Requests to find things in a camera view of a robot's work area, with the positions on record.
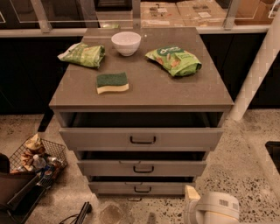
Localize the white ceramic bowl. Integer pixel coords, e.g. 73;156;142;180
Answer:
111;31;141;56

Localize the black wire basket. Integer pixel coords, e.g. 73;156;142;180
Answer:
10;135;67;188

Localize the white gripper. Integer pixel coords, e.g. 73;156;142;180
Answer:
184;185;240;224

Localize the right cardboard box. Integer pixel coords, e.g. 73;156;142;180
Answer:
176;0;227;26

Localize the dark brown bin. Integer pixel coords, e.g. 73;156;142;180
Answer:
0;153;44;224

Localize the left green chip bag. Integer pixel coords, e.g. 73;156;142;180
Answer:
58;42;105;68

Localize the left cardboard box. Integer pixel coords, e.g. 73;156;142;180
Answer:
140;2;185;27

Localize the grey drawer cabinet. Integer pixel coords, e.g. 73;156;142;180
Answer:
48;26;235;197

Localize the cardboard box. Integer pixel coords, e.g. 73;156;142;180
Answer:
140;2;185;27
176;0;227;26

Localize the green yellow sponge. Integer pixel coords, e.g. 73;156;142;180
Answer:
96;73;129;94

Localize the grey drawer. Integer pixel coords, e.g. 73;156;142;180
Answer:
88;176;195;196
60;112;222;151
77;151;207;177

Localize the green chip bag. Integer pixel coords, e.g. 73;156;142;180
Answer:
58;42;105;68
145;45;202;77

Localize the right green chip bag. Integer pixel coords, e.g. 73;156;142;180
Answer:
145;45;202;77

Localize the clear plastic water bottle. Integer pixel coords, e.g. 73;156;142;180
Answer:
32;154;46;170

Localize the crumpled tan snack bag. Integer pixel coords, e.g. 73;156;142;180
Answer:
20;134;46;171

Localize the white diagonal post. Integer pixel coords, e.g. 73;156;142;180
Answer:
229;10;280;121

